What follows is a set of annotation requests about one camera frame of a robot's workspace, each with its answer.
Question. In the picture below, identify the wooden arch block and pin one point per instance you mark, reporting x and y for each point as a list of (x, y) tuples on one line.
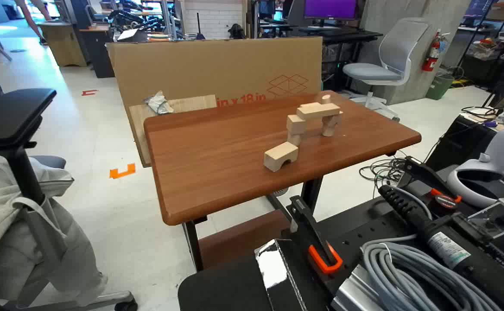
[(280, 154)]

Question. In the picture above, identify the small wooden support block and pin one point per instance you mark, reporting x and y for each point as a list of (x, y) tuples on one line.
[(294, 139)]

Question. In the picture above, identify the short rectangular wooden block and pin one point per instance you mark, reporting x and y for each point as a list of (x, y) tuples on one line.
[(296, 124)]

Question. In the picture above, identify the long rectangular wooden block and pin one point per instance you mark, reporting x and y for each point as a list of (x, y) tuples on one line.
[(318, 111)]

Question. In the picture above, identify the wooden bridge support block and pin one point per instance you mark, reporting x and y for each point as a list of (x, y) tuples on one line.
[(329, 125)]

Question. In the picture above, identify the small wooden cylinder block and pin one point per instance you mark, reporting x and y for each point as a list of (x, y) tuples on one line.
[(325, 99)]

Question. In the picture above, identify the large cardboard box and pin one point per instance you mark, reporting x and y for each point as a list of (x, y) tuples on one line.
[(217, 69)]

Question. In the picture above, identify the black clamp with orange grip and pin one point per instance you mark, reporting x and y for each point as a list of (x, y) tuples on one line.
[(310, 233), (426, 177)]

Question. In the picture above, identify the crumpled grey cloth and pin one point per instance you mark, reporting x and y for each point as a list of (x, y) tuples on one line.
[(158, 103)]

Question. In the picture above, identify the glossy black box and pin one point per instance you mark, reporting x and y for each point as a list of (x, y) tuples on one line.
[(273, 272)]

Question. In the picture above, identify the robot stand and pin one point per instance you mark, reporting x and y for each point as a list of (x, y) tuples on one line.
[(355, 224)]

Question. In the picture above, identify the orange floor tape mark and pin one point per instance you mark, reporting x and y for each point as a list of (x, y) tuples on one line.
[(121, 173)]

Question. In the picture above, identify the black computer desk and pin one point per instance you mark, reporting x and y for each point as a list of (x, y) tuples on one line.
[(347, 36)]

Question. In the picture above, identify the monitor with purple screen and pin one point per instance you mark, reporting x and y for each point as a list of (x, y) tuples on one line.
[(330, 7)]

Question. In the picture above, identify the white mesh office chair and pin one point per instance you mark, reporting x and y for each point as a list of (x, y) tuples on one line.
[(400, 52)]

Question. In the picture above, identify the green waste bin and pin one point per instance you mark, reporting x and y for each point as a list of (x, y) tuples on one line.
[(439, 86)]

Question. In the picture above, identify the red fire extinguisher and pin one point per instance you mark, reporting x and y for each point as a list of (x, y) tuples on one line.
[(431, 54)]

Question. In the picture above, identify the light wooden cabinet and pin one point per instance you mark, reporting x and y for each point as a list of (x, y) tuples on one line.
[(64, 43)]

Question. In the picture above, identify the black office chair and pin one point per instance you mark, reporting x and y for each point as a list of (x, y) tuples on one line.
[(12, 114)]

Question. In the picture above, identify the grey hooded garment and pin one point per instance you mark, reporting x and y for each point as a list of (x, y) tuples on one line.
[(14, 216)]

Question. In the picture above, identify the hand controller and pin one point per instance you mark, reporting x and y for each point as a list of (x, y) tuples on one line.
[(500, 151)]

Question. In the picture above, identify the clear plastic case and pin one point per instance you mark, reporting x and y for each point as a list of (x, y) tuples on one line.
[(500, 216)]

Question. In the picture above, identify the person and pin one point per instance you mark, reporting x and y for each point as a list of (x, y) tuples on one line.
[(30, 17)]

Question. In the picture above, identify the black metal shelf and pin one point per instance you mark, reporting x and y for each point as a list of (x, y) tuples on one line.
[(493, 43)]

